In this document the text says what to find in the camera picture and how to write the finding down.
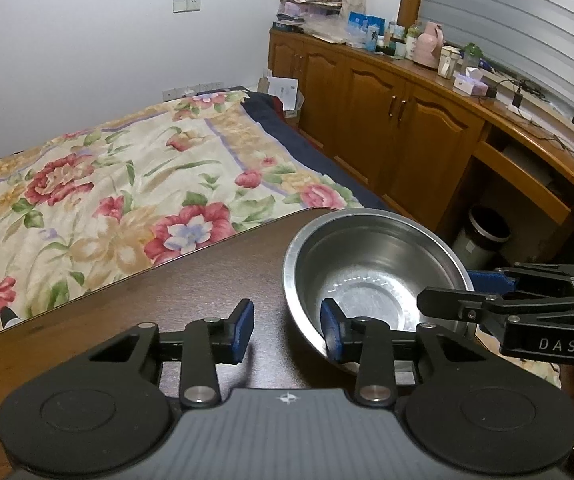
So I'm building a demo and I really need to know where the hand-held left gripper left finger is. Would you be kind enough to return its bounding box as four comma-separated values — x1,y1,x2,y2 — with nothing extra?
87,298,256,409

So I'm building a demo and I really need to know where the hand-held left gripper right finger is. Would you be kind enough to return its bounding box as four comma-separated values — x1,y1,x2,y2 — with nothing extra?
320,297,488,409

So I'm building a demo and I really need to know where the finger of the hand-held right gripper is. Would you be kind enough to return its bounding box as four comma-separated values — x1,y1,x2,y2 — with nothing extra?
466,262,574,296
416,286,574,341

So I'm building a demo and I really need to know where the large stainless steel bowl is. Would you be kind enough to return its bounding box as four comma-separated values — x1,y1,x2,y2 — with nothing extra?
282,208,476,375

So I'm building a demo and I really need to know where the black trash bin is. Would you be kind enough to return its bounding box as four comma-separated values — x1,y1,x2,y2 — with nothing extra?
451,204,512,272

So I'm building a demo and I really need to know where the open wooden drawer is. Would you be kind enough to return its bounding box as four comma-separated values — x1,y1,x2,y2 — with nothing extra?
471,139,574,227

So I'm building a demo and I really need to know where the dark blue bed sheet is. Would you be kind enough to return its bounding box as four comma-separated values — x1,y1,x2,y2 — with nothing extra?
243,91,420,222

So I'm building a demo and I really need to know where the floral blanket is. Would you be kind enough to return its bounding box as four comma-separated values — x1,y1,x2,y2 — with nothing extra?
0,90,362,347

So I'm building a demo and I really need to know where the wooden cabinet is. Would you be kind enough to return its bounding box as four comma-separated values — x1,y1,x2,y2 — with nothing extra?
268,27,574,243

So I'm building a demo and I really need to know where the purple tissue box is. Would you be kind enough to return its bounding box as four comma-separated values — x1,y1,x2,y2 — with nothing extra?
453,70,490,97

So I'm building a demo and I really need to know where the white jar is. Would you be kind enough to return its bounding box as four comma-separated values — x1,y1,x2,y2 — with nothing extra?
438,45,461,79

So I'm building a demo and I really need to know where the green lid bottle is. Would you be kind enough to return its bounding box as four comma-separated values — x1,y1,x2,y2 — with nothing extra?
461,42,484,75

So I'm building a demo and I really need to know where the box of papers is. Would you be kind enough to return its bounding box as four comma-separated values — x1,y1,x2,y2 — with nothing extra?
257,67,302,118

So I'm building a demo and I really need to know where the pink kettle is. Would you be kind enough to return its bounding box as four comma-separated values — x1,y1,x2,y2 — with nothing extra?
413,20,446,69

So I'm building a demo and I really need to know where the window blind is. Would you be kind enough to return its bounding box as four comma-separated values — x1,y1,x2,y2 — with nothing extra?
418,0,574,128

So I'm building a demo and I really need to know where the blue carton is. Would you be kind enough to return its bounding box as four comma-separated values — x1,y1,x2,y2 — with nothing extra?
348,11,386,52

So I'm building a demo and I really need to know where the pile of folded cloths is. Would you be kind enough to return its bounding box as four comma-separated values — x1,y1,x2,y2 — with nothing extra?
273,0,344,31

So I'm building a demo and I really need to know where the black cable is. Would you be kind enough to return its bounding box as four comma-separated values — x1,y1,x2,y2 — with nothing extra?
496,77,574,183

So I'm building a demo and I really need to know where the white wall outlet strip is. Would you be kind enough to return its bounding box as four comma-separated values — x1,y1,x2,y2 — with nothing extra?
162,81,224,101

